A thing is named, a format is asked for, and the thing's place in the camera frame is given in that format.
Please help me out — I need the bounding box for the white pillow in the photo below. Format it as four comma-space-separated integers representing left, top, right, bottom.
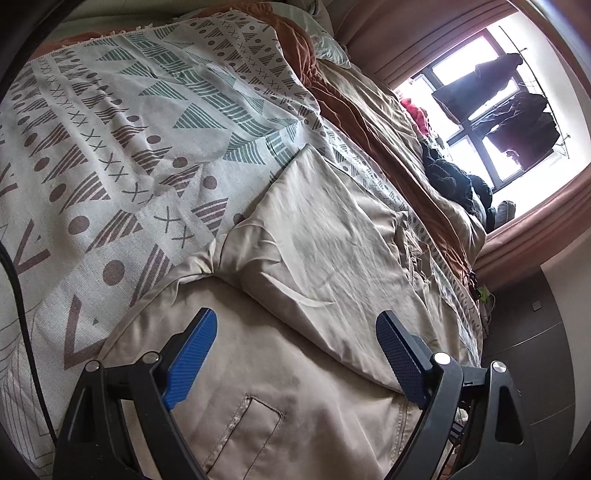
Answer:
309, 9, 354, 68

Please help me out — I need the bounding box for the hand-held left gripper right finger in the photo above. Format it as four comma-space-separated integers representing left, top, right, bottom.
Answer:
375, 310, 539, 480

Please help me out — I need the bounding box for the beige jacket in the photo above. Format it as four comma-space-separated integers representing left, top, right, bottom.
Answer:
99, 143, 485, 480

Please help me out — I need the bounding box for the brown duvet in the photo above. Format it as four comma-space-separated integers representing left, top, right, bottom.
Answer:
272, 14, 489, 287

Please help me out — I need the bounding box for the black clothes pile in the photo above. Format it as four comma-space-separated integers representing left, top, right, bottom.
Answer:
422, 138, 495, 219

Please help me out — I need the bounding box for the pink curtain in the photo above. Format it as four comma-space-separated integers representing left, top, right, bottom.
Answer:
475, 171, 591, 278
335, 0, 525, 89

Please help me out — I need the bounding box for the red cloth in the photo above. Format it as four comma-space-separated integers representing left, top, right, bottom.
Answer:
399, 95, 433, 138

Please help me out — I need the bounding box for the black cable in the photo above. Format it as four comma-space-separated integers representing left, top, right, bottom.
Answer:
0, 244, 61, 446

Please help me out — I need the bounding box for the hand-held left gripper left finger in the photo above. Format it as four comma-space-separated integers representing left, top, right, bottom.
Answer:
52, 307, 219, 480

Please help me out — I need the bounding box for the grey cloth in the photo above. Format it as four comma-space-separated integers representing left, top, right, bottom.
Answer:
485, 200, 516, 232

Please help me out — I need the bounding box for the dark wardrobe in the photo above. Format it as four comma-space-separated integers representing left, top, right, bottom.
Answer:
457, 265, 591, 480

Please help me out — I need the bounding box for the dark hanging garment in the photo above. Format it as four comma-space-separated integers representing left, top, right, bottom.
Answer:
431, 53, 523, 125
485, 90, 561, 167

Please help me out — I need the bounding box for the patterned bed blanket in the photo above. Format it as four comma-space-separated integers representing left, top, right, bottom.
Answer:
0, 9, 483, 480

